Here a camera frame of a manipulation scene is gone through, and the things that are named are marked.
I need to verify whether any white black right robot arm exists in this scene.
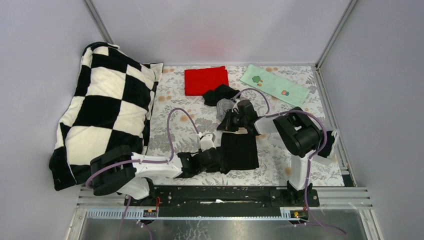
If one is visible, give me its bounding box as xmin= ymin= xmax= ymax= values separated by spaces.
xmin=217 ymin=100 xmax=327 ymax=206

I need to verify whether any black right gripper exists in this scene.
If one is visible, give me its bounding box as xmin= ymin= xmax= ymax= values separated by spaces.
xmin=216 ymin=109 xmax=248 ymax=132

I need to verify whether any floral table cloth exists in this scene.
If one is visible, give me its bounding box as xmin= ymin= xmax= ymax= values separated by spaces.
xmin=147 ymin=65 xmax=327 ymax=186

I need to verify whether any red folded cloth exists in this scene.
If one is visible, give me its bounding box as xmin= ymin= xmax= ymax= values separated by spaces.
xmin=184 ymin=66 xmax=229 ymax=96

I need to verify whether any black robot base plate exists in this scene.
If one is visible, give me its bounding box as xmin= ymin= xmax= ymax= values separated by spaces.
xmin=130 ymin=185 xmax=305 ymax=208

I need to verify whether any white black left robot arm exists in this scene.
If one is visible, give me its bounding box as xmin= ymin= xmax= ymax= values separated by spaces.
xmin=85 ymin=145 xmax=225 ymax=206

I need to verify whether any clear plastic organizer box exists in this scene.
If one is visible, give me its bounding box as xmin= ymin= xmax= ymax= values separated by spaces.
xmin=267 ymin=128 xmax=340 ymax=166

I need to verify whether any black crumpled garment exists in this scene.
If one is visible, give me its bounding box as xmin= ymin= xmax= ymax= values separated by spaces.
xmin=202 ymin=84 xmax=240 ymax=107

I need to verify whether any grey striped underwear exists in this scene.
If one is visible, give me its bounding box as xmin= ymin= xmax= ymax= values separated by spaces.
xmin=216 ymin=98 xmax=237 ymax=121

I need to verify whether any mint green printed cloth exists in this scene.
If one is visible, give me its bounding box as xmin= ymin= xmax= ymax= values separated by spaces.
xmin=240 ymin=64 xmax=310 ymax=107

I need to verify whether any black underwear beige waistband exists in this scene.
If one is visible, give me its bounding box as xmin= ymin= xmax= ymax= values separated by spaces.
xmin=217 ymin=132 xmax=259 ymax=174

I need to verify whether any black white checkered blanket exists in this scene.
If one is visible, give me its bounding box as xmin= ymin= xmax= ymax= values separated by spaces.
xmin=48 ymin=41 xmax=164 ymax=191

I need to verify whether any aluminium frame rail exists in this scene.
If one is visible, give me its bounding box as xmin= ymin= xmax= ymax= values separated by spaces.
xmin=65 ymin=186 xmax=383 ymax=240

